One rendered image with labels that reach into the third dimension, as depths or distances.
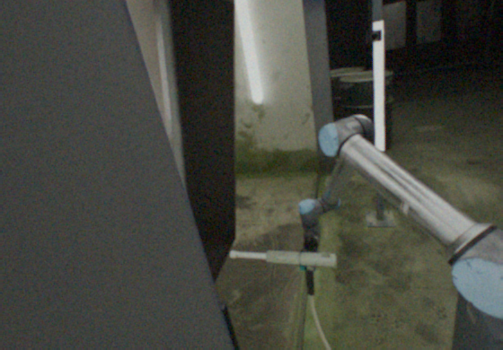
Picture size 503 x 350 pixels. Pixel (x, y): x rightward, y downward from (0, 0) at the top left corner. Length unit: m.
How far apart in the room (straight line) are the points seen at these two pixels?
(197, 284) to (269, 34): 2.77
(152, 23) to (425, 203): 0.84
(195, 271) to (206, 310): 0.03
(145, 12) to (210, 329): 0.67
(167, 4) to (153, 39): 0.67
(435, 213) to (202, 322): 0.81
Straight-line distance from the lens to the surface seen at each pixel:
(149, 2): 0.74
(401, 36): 7.70
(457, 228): 0.92
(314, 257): 1.33
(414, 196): 0.95
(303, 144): 3.04
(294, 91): 2.89
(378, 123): 2.09
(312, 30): 2.82
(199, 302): 0.17
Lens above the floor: 1.45
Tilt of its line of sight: 22 degrees down
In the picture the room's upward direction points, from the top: 11 degrees counter-clockwise
